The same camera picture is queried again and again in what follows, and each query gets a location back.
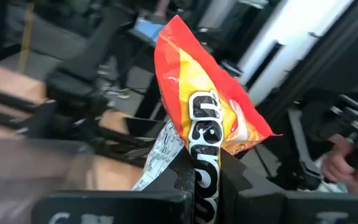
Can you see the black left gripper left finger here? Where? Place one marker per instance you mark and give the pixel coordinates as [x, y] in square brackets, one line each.
[120, 208]

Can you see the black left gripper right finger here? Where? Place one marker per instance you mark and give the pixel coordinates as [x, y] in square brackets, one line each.
[291, 208]

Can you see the orange Maruchan noodle packet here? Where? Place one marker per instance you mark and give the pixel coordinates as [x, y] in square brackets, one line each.
[197, 77]

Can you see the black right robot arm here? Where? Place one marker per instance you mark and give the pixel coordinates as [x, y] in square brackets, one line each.
[82, 62]

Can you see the person's hand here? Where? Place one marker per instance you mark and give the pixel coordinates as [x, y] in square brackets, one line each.
[337, 168]

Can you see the smoky grey plastic bin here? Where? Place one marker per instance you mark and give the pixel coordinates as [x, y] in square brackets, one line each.
[26, 174]

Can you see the black floor stand frame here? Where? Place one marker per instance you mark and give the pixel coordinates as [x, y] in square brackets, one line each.
[322, 56]

